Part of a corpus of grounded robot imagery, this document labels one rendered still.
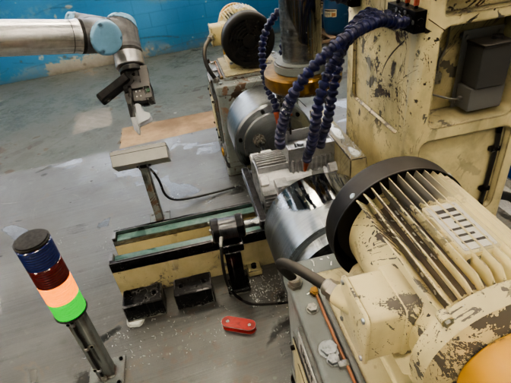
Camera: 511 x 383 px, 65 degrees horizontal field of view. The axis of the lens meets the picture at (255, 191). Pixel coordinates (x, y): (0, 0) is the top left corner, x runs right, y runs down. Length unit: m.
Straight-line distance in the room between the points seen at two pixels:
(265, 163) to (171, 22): 5.56
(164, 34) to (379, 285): 6.21
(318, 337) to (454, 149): 0.63
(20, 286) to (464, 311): 1.23
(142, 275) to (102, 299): 0.14
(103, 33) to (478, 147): 0.99
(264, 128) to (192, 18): 5.36
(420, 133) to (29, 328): 1.09
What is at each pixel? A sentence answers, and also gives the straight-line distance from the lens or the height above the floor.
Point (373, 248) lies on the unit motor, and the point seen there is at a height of 1.31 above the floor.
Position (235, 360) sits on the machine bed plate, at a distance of 1.00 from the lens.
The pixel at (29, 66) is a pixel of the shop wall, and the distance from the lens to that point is 6.73.
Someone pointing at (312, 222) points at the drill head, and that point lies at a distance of 0.76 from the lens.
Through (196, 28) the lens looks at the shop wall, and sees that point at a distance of 6.56.
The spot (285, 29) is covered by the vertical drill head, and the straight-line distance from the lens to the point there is 0.93.
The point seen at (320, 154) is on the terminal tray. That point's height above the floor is 1.11.
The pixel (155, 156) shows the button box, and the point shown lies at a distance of 1.26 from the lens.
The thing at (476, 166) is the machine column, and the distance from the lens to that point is 1.13.
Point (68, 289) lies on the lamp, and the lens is 0.84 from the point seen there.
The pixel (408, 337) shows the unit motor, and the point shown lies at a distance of 0.45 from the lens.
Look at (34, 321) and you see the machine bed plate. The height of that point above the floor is 0.80.
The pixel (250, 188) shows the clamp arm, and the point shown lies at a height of 1.03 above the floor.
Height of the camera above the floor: 1.63
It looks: 35 degrees down
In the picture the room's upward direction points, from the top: 8 degrees counter-clockwise
